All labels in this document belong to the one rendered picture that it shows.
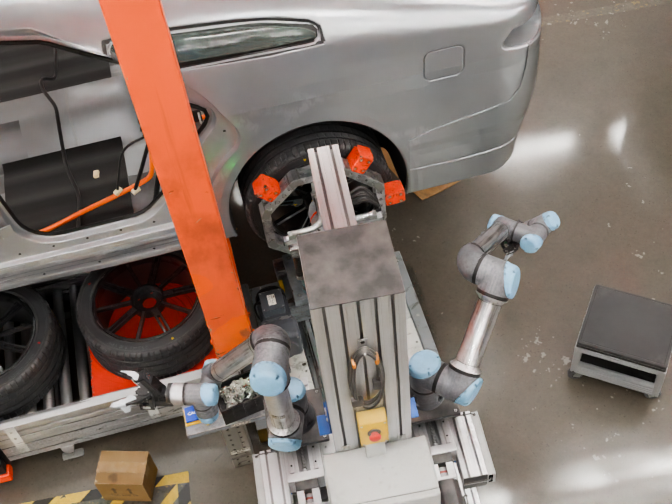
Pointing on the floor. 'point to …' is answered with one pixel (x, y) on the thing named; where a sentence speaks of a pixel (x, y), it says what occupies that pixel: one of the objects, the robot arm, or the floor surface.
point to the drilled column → (239, 445)
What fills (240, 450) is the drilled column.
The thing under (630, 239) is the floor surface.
